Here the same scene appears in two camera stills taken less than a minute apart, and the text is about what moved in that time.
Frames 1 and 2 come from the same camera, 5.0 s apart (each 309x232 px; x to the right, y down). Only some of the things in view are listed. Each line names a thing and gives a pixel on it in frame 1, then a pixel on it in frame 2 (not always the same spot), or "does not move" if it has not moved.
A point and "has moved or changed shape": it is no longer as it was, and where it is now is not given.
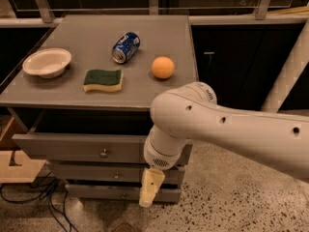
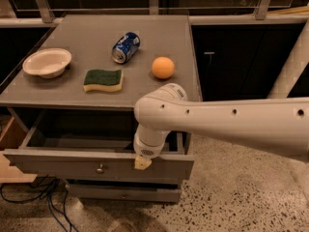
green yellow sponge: x=103 y=80 does not move
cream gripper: x=159 y=158 to x=147 y=150
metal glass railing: x=33 y=5 does not move
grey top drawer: x=83 y=136 has moved or changed shape
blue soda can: x=126 y=47 does not move
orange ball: x=162 y=68 does not move
